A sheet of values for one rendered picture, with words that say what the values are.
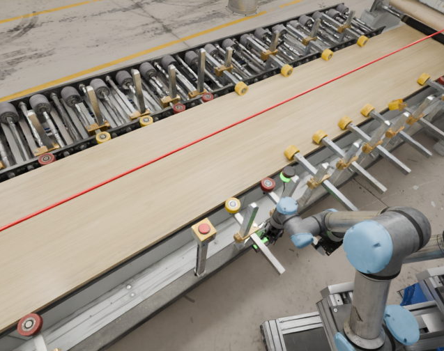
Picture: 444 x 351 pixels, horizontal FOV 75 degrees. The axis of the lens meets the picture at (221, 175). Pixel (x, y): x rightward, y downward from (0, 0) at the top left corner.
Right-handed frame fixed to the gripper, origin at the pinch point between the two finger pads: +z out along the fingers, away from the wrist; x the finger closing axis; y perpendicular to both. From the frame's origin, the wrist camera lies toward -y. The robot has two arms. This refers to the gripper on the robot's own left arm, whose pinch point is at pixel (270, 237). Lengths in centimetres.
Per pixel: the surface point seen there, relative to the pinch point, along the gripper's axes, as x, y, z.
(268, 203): -13.3, -36.8, 31.0
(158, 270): -41, 38, 31
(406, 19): -1, -295, -2
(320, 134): -7, -77, -5
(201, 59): -98, -75, -18
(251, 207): -12.3, 4.4, -21.8
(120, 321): -37, 67, 23
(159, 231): -45, 28, 3
